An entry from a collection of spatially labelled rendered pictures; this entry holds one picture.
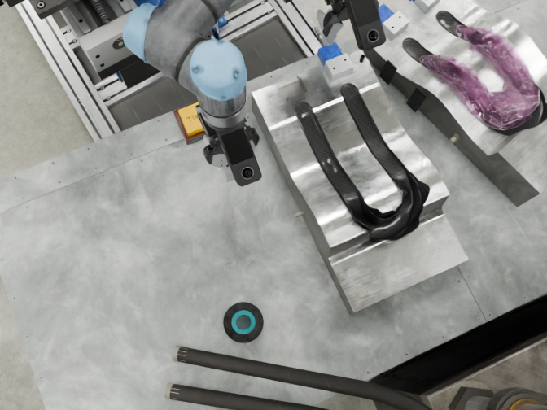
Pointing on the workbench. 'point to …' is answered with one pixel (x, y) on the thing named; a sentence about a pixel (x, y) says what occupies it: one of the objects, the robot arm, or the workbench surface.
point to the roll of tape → (238, 317)
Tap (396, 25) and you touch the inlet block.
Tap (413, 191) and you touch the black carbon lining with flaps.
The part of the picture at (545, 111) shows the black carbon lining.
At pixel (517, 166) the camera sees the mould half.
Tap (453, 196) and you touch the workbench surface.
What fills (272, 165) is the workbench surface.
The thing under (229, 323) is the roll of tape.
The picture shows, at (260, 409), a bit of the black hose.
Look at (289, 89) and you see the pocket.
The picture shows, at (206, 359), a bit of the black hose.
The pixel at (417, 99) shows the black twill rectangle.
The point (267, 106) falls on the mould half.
